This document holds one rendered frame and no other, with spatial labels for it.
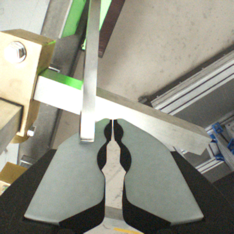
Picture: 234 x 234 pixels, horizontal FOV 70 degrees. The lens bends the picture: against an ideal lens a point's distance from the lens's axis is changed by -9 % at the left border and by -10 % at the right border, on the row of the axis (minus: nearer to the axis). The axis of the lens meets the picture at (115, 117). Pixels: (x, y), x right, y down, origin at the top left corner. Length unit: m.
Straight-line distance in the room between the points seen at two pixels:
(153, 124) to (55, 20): 0.25
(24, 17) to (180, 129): 0.39
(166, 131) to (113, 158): 1.17
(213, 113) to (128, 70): 0.53
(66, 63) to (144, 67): 0.77
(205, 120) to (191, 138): 0.84
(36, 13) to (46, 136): 0.28
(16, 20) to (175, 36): 0.84
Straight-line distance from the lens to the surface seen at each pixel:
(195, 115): 1.05
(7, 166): 0.39
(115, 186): 1.62
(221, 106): 1.10
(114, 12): 0.35
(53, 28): 0.36
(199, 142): 0.26
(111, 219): 0.41
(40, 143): 0.46
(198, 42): 1.16
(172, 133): 0.24
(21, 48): 0.19
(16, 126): 0.22
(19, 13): 0.48
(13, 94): 0.22
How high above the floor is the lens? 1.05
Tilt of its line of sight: 61 degrees down
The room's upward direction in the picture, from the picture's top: 178 degrees clockwise
